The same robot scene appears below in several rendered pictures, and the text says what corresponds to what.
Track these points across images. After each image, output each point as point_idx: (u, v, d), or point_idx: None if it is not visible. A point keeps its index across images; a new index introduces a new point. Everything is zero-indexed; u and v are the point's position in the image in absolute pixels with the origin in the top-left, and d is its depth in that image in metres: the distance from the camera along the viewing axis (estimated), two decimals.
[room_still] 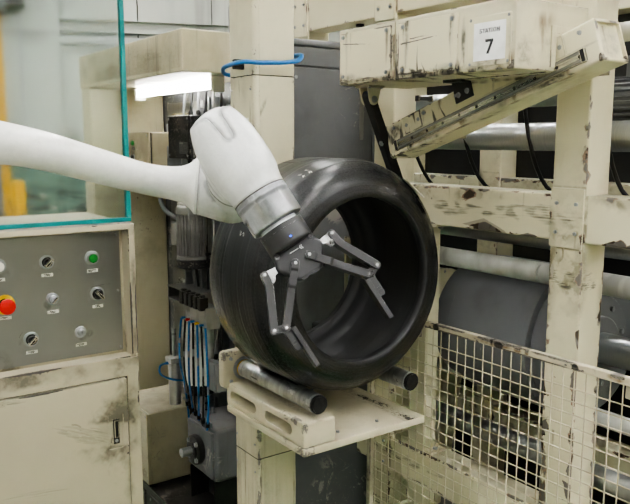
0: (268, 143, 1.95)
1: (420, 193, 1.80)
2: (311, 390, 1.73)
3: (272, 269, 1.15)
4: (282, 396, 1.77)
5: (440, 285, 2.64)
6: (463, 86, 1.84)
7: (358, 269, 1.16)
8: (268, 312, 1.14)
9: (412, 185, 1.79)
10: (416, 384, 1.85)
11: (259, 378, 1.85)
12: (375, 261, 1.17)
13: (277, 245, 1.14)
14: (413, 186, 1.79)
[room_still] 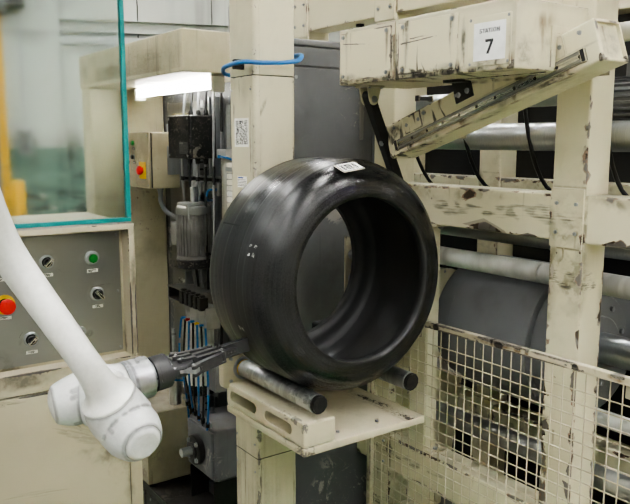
0: (268, 143, 1.95)
1: (358, 168, 1.68)
2: (299, 404, 1.71)
3: None
4: None
5: (440, 285, 2.64)
6: (463, 86, 1.84)
7: None
8: None
9: (347, 169, 1.68)
10: (410, 377, 1.83)
11: None
12: (223, 363, 1.64)
13: None
14: (349, 171, 1.67)
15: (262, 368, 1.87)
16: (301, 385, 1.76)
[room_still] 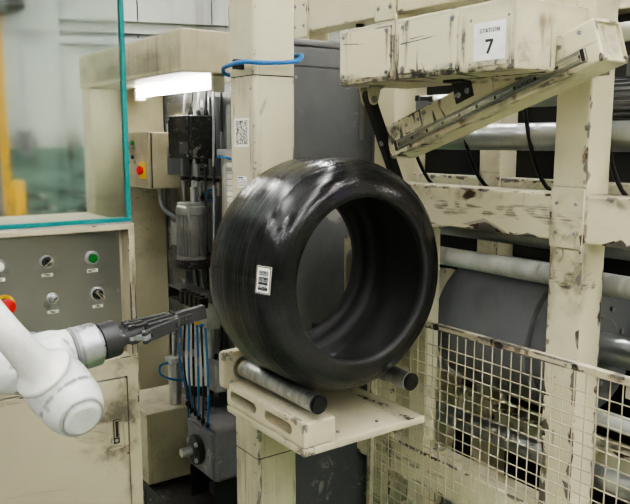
0: (268, 143, 1.95)
1: (270, 275, 1.58)
2: None
3: None
4: (284, 383, 1.77)
5: (440, 285, 2.64)
6: (463, 86, 1.84)
7: None
8: None
9: (266, 287, 1.59)
10: (409, 388, 1.84)
11: (268, 370, 1.86)
12: (176, 330, 1.56)
13: None
14: (270, 288, 1.59)
15: (256, 383, 1.87)
16: (289, 395, 1.74)
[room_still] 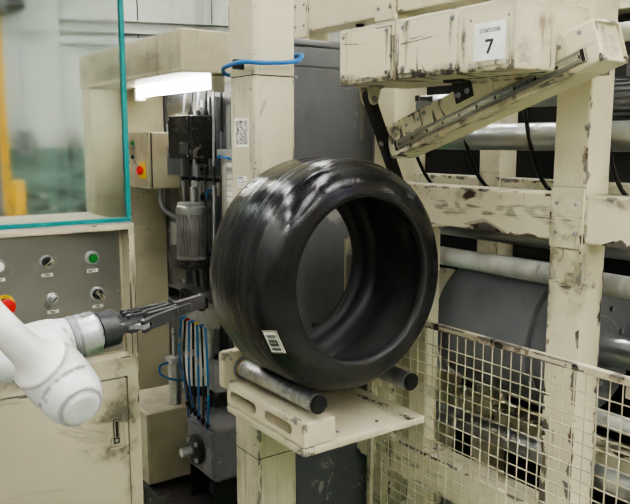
0: (268, 143, 1.95)
1: (277, 337, 1.61)
2: None
3: None
4: (288, 381, 1.78)
5: (440, 285, 2.64)
6: (463, 86, 1.84)
7: None
8: None
9: (279, 347, 1.63)
10: (407, 386, 1.83)
11: (272, 371, 1.87)
12: (175, 319, 1.56)
13: None
14: (283, 347, 1.62)
15: (255, 379, 1.87)
16: (290, 390, 1.74)
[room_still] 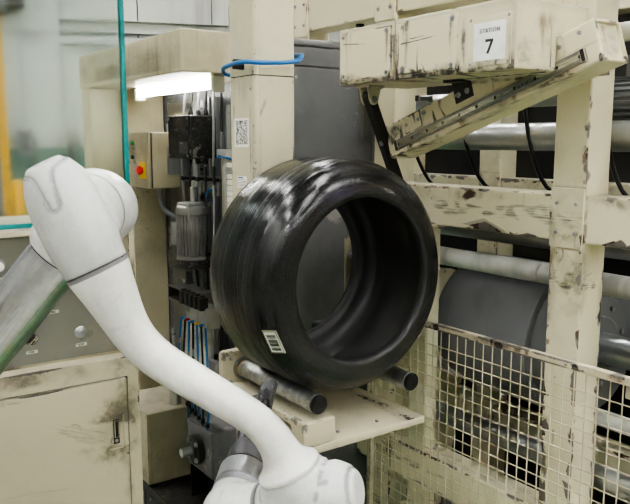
0: (268, 143, 1.95)
1: (277, 337, 1.61)
2: None
3: None
4: (288, 381, 1.78)
5: (440, 285, 2.64)
6: (463, 86, 1.84)
7: None
8: None
9: (279, 347, 1.63)
10: (407, 386, 1.83)
11: (272, 371, 1.87)
12: (259, 396, 1.45)
13: None
14: (283, 347, 1.62)
15: (255, 379, 1.87)
16: (290, 390, 1.74)
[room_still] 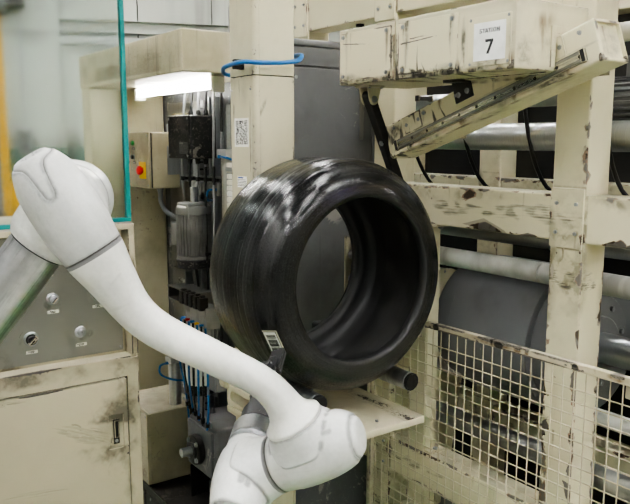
0: (268, 143, 1.95)
1: (277, 337, 1.61)
2: None
3: None
4: (288, 381, 1.78)
5: (440, 285, 2.64)
6: (463, 86, 1.84)
7: None
8: None
9: (279, 347, 1.63)
10: (407, 386, 1.83)
11: None
12: (269, 362, 1.54)
13: None
14: (283, 347, 1.62)
15: None
16: None
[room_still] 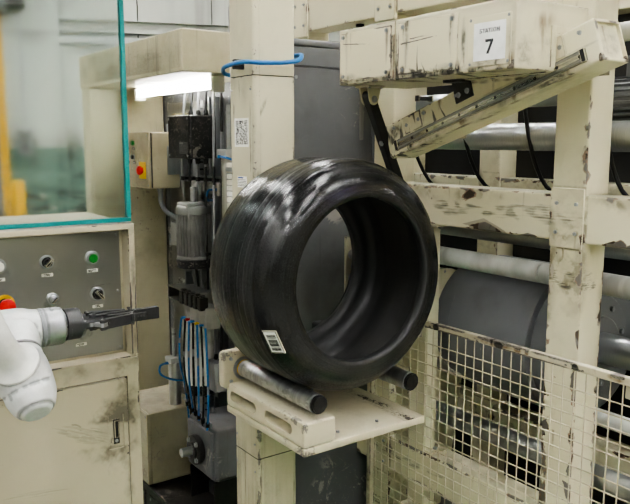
0: (268, 143, 1.95)
1: (277, 337, 1.61)
2: None
3: None
4: (288, 381, 1.78)
5: (440, 285, 2.64)
6: (463, 86, 1.84)
7: None
8: None
9: (279, 347, 1.63)
10: (407, 386, 1.83)
11: (272, 371, 1.87)
12: (131, 323, 1.82)
13: None
14: (283, 347, 1.62)
15: (255, 379, 1.87)
16: (290, 390, 1.74)
